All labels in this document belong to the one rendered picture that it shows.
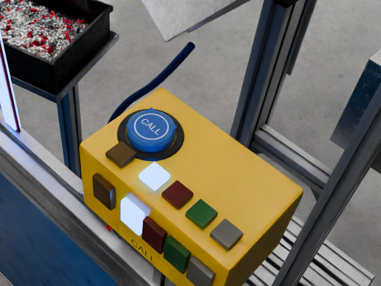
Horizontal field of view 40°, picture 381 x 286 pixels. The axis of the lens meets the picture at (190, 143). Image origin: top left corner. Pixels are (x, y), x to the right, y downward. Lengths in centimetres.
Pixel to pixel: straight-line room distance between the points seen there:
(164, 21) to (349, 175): 46
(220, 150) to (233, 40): 184
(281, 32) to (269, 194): 54
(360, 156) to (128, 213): 61
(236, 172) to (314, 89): 172
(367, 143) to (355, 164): 6
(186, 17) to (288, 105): 132
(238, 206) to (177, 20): 40
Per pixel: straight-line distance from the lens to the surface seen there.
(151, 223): 40
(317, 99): 210
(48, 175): 68
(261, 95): 101
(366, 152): 94
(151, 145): 41
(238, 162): 43
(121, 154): 41
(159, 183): 40
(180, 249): 39
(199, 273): 39
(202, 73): 207
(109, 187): 42
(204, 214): 39
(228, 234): 38
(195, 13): 75
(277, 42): 92
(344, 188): 102
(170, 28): 75
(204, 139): 44
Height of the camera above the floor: 140
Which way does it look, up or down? 50 degrees down
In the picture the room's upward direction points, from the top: 10 degrees clockwise
